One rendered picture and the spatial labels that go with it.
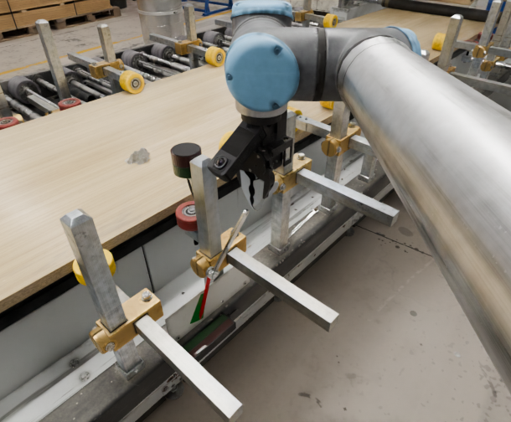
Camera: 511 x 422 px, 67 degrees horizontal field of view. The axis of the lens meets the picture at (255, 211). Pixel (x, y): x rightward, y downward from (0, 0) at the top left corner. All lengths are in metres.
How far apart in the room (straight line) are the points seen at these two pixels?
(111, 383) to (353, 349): 1.13
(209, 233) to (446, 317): 1.44
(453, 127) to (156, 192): 0.87
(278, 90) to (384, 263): 1.76
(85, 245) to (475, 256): 0.56
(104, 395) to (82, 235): 0.40
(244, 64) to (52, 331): 0.77
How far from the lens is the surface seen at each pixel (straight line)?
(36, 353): 1.06
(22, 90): 2.16
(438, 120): 0.26
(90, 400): 0.93
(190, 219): 0.92
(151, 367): 0.93
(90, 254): 0.66
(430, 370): 1.84
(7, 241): 1.02
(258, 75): 0.49
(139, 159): 1.18
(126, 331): 0.81
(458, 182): 0.21
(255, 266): 0.86
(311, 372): 1.71
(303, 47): 0.50
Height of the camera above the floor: 1.48
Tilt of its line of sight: 38 degrees down
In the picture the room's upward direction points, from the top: straight up
